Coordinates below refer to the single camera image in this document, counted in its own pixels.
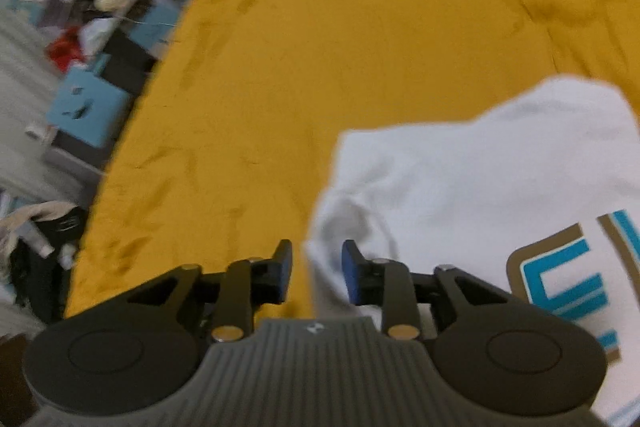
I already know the red bag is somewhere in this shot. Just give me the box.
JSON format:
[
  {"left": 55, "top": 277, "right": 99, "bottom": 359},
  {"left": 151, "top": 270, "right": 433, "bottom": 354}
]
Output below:
[{"left": 44, "top": 26, "right": 85, "bottom": 72}]

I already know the desk with blue drawers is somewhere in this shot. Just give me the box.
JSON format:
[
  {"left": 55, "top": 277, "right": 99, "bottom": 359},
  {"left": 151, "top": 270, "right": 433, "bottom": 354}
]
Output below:
[{"left": 78, "top": 0, "right": 180, "bottom": 96}]

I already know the pile of dark clothes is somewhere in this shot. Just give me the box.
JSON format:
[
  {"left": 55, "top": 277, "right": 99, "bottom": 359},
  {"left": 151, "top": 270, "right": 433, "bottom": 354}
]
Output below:
[{"left": 1, "top": 200, "right": 88, "bottom": 324}]

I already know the blue smiley chair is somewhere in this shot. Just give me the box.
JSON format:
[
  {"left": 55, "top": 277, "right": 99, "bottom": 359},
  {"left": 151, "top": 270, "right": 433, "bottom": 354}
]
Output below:
[{"left": 46, "top": 67, "right": 131, "bottom": 148}]

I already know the mustard yellow quilt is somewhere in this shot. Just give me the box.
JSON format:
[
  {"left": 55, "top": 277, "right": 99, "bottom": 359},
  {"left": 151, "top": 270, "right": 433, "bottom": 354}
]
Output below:
[{"left": 66, "top": 0, "right": 639, "bottom": 315}]

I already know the beige round ball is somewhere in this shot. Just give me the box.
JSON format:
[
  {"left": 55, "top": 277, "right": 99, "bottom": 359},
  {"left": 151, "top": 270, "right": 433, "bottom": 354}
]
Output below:
[{"left": 93, "top": 0, "right": 128, "bottom": 13}]

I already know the white Nevada sweatshirt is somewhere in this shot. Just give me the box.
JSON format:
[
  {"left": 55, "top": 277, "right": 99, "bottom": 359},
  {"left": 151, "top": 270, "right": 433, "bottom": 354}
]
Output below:
[{"left": 305, "top": 75, "right": 639, "bottom": 426}]

